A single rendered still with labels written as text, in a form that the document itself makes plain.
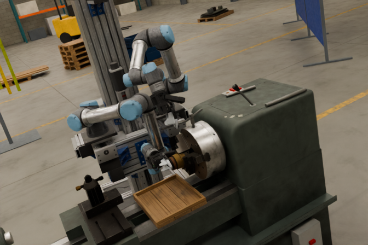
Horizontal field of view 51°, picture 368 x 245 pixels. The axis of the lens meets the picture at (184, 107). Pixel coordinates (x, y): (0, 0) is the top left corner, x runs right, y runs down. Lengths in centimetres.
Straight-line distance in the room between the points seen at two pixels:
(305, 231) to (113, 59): 167
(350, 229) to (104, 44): 224
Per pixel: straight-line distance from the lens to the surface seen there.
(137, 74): 208
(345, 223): 329
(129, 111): 221
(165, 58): 247
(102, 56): 270
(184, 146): 218
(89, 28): 267
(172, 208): 215
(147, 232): 207
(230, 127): 204
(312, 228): 259
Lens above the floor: 208
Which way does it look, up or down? 20 degrees down
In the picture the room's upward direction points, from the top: 14 degrees counter-clockwise
